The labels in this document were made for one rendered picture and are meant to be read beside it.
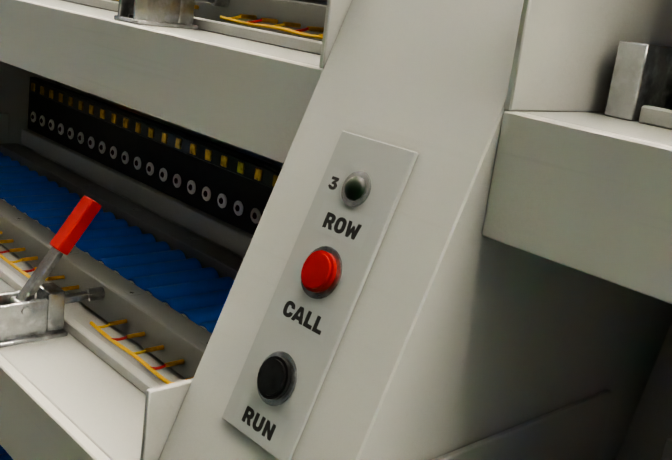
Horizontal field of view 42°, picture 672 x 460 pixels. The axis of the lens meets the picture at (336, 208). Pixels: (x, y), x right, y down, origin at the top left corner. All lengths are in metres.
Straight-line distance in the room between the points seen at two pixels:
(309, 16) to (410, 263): 0.22
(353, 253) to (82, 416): 0.18
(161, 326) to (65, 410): 0.08
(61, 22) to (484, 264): 0.34
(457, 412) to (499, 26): 0.14
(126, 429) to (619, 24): 0.28
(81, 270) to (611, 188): 0.38
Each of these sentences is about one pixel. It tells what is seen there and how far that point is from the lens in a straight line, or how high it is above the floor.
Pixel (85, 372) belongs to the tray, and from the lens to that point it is 0.49.
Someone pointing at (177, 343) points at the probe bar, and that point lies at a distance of 0.48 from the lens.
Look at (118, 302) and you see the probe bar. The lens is 0.53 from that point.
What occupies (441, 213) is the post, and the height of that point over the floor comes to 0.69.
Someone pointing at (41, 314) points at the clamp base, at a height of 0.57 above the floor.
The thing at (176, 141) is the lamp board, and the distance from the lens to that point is 0.69.
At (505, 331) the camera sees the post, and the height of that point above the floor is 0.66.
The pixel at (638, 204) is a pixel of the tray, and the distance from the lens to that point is 0.28.
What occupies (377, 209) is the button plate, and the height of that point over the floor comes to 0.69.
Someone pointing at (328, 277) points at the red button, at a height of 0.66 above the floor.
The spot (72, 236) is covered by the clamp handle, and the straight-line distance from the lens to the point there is 0.52.
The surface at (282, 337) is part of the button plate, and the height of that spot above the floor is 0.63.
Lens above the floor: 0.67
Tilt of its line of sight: 1 degrees up
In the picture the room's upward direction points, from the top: 23 degrees clockwise
